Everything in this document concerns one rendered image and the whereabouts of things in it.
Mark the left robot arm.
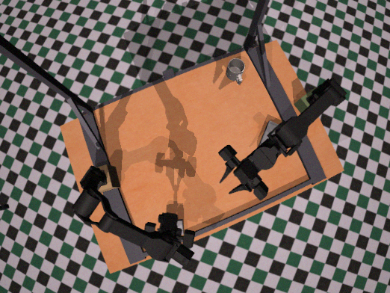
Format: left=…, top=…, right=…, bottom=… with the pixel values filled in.
left=233, top=78, right=347, bottom=187

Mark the white mug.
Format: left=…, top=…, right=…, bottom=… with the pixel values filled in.
left=226, top=58, right=245, bottom=84

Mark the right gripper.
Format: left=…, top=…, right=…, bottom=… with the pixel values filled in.
left=144, top=222, right=195, bottom=248

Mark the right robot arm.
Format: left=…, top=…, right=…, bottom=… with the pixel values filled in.
left=72, top=165, right=194, bottom=267

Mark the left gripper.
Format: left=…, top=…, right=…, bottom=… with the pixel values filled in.
left=218, top=145, right=269, bottom=200

